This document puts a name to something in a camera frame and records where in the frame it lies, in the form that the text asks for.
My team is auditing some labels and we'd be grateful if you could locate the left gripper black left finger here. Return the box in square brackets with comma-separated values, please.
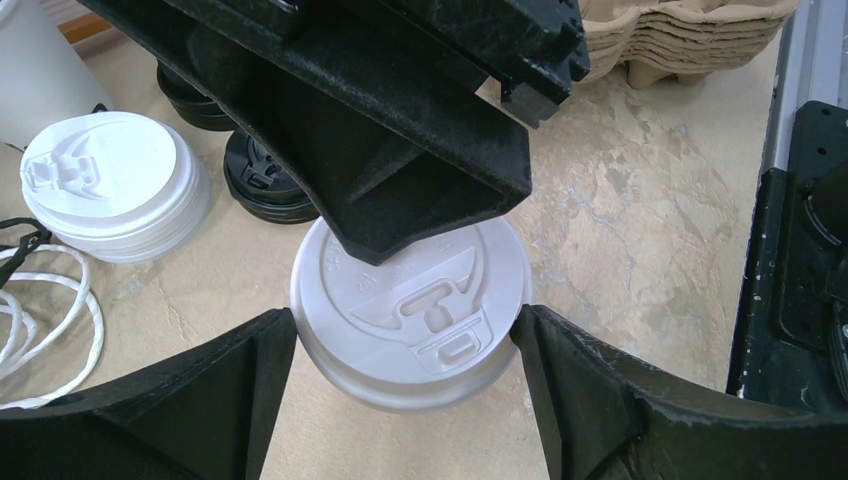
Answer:
[1, 309, 297, 479]

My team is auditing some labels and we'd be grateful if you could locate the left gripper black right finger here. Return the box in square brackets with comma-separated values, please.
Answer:
[510, 305, 847, 479]

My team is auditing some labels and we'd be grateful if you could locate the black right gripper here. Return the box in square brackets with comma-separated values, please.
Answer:
[89, 1, 590, 265]

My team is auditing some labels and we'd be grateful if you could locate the single black cup lid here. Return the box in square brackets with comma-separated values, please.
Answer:
[223, 129, 320, 225]

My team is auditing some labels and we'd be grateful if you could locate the blue checkered paper bag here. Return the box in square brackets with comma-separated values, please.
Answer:
[1, 217, 106, 410]

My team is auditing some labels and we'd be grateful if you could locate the white cup lid stack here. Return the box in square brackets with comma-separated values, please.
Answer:
[19, 111, 213, 264]

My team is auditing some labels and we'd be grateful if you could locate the wooden shelf rack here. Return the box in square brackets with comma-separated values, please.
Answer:
[58, 13, 112, 45]

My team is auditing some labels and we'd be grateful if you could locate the white paper cup stack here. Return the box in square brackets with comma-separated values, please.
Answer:
[1, 1, 113, 149]

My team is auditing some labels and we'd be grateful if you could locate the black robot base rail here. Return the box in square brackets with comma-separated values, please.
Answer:
[726, 101, 847, 415]

